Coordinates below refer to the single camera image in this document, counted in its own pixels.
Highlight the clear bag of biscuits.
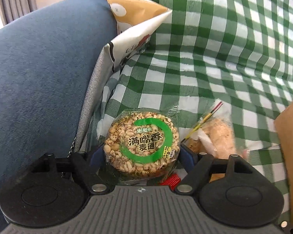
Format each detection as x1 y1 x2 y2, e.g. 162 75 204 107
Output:
178 99 249 173

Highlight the white paper bag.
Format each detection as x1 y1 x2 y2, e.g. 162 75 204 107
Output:
71 0 172 152

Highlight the green checkered cloth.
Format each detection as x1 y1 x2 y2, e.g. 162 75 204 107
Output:
87 0 293 221

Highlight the plain red packet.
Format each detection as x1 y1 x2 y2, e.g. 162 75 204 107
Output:
159 173 181 191

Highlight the blue sofa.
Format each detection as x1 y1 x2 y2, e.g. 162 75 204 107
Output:
0 0 116 231

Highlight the round green puffed-grain snack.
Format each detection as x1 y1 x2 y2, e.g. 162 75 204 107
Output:
103 106 180 179

